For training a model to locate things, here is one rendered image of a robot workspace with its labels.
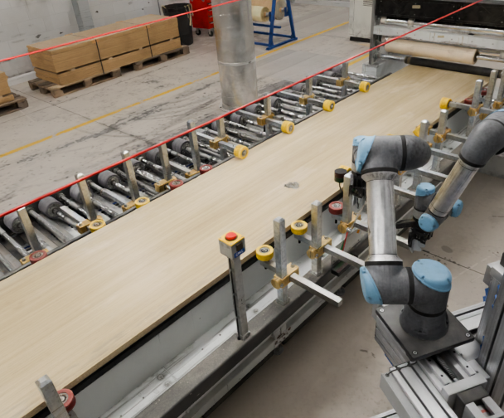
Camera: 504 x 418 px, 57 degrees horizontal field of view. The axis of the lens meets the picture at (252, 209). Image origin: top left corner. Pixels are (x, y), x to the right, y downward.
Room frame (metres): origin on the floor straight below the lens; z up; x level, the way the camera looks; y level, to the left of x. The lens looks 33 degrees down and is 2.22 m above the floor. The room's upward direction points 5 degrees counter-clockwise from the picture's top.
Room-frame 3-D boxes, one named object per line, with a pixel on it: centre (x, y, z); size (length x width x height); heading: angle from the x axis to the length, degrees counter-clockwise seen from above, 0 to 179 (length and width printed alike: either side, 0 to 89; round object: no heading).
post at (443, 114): (2.57, -1.19, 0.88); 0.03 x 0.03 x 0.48; 44
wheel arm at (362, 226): (1.83, -0.57, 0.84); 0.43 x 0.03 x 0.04; 44
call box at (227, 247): (1.35, 0.08, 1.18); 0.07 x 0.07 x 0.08; 44
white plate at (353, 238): (1.84, -0.46, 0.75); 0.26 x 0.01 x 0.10; 134
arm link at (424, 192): (1.65, -0.74, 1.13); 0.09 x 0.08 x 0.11; 43
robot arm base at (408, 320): (1.04, -0.53, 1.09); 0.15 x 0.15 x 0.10
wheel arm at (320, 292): (1.51, -0.18, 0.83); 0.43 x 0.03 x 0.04; 44
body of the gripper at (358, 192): (1.77, -0.49, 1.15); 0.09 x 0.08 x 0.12; 155
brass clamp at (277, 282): (1.55, -0.12, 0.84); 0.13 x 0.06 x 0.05; 134
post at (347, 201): (1.88, -0.47, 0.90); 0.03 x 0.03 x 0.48; 44
